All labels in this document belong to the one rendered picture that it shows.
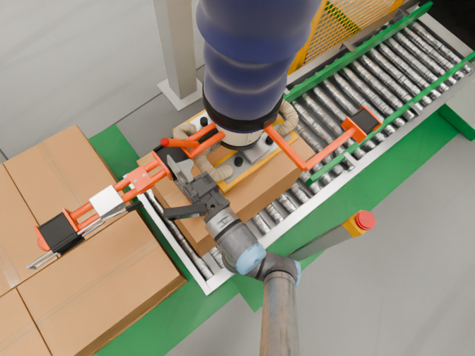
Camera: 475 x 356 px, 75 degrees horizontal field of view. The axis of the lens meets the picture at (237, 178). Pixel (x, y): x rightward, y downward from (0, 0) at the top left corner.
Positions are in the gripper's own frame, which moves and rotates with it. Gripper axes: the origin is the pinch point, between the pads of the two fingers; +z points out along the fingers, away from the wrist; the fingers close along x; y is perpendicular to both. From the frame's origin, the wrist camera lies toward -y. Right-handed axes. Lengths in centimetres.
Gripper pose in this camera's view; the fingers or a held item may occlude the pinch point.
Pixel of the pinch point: (168, 167)
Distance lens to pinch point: 91.8
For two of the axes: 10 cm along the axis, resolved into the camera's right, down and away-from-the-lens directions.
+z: -6.3, -7.4, 2.4
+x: 0.8, -3.7, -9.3
